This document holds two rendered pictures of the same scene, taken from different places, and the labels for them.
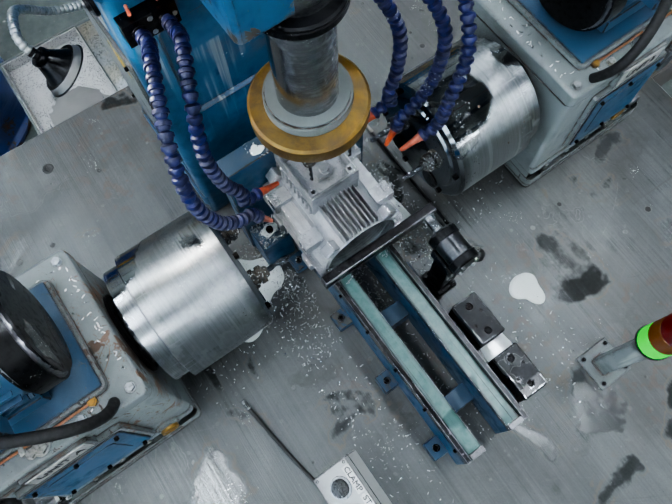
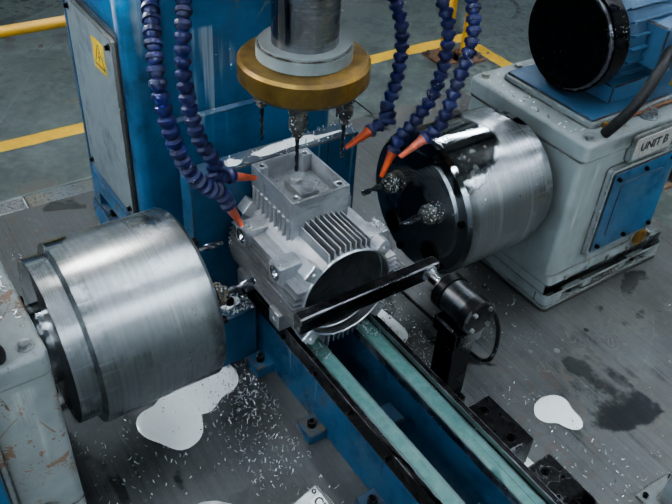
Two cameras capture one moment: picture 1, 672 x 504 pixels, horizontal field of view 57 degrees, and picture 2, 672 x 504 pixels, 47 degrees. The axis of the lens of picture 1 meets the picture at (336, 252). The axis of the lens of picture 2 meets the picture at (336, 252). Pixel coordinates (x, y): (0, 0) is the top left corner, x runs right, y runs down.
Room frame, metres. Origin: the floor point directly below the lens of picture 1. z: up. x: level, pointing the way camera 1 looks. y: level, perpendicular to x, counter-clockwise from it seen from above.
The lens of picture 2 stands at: (-0.46, 0.05, 1.79)
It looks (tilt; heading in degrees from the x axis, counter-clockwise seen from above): 39 degrees down; 355
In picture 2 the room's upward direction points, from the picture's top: 4 degrees clockwise
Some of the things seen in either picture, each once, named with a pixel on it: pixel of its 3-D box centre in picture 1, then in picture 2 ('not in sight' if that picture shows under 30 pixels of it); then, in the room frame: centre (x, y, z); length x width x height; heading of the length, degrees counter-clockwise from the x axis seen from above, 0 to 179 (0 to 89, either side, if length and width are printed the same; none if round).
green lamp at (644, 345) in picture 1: (659, 339); not in sight; (0.17, -0.53, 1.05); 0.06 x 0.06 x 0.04
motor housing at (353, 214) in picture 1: (331, 206); (311, 256); (0.48, 0.00, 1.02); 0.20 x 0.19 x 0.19; 31
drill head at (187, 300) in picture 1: (168, 308); (88, 327); (0.29, 0.30, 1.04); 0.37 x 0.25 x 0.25; 121
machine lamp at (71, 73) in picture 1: (66, 34); not in sight; (0.55, 0.32, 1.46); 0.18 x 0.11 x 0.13; 31
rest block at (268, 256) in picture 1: (272, 238); (230, 325); (0.48, 0.13, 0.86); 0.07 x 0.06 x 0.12; 121
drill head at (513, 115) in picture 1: (469, 110); (472, 184); (0.65, -0.28, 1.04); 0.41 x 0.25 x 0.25; 121
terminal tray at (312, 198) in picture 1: (316, 169); (299, 194); (0.51, 0.02, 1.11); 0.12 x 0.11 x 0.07; 31
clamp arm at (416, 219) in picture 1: (379, 245); (370, 294); (0.39, -0.08, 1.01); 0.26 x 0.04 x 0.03; 121
